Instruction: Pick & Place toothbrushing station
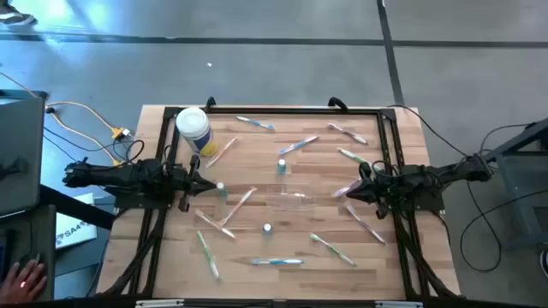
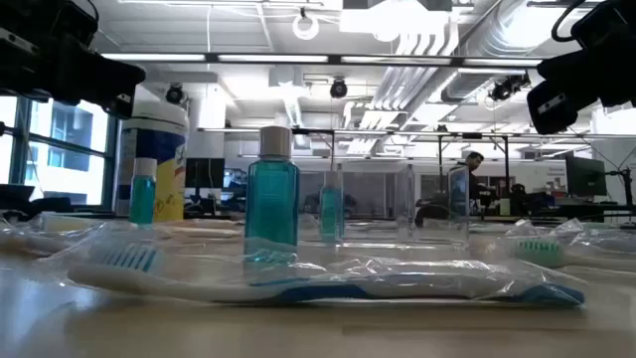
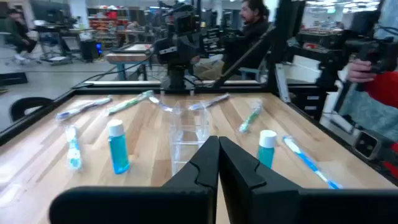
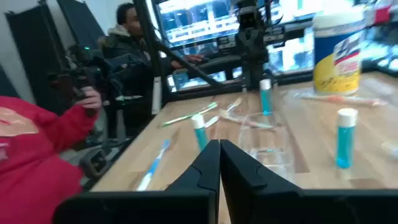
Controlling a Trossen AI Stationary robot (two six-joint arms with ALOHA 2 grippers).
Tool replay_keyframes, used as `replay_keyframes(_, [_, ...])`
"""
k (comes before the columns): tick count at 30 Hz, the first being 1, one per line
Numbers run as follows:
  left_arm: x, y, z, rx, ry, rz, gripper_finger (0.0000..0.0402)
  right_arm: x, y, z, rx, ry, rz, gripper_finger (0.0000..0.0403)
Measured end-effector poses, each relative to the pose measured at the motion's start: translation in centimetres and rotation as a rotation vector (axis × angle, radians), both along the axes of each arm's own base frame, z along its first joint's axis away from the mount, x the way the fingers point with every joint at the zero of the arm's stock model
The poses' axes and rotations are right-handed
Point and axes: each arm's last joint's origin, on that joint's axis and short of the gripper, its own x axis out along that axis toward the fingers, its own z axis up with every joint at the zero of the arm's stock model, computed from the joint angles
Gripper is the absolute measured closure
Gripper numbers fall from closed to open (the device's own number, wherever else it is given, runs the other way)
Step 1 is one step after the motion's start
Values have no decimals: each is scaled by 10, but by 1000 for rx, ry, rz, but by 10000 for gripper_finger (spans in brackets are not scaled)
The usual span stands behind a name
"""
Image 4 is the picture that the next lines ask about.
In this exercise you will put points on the clear acrylic organizer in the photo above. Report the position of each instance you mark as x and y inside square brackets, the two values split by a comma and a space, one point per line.
[267, 146]

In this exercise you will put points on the black handheld camera rig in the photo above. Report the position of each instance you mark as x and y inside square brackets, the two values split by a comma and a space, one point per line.
[77, 77]

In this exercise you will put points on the red white box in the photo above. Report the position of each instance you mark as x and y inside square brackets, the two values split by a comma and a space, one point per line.
[382, 15]

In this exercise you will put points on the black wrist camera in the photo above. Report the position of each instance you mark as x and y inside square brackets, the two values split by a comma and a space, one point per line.
[247, 19]

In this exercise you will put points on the black room divider panel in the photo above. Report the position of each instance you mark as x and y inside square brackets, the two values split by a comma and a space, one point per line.
[81, 21]
[31, 56]

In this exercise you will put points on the person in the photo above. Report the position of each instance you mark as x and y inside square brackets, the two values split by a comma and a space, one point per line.
[31, 174]
[130, 62]

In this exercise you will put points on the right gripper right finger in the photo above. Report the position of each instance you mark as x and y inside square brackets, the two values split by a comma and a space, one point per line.
[264, 202]

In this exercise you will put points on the green toothbrush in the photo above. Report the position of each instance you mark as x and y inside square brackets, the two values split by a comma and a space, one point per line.
[188, 115]

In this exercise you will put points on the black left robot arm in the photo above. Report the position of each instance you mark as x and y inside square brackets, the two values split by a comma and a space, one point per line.
[252, 73]

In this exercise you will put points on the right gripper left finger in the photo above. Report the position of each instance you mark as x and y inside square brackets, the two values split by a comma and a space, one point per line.
[186, 205]

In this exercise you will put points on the silver bracket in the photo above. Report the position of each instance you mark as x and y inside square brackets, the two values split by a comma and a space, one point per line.
[156, 95]

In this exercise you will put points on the blue toothbrush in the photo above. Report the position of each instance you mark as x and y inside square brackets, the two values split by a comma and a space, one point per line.
[154, 166]

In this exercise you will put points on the disinfecting wipes canister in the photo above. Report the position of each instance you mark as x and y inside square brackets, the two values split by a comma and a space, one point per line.
[337, 53]

